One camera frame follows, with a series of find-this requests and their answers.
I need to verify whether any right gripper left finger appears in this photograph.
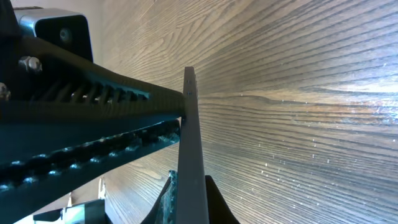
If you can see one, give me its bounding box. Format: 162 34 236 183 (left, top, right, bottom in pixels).
141 170 178 224

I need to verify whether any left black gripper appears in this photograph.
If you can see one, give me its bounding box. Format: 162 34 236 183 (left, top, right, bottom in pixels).
1 1 185 120

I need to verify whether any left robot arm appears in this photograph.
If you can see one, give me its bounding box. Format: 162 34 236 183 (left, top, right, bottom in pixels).
1 1 184 223

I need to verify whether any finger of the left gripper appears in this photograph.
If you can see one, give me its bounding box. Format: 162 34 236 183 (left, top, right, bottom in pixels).
1 119 180 223

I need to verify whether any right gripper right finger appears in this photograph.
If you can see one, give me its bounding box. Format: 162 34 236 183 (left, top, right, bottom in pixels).
205 175 239 224

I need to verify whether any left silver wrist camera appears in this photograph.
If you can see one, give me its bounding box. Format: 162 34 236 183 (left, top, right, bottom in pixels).
14 6 93 62

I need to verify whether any blue Galaxy smartphone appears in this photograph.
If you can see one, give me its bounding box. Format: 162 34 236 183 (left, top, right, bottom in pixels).
175 67 209 224

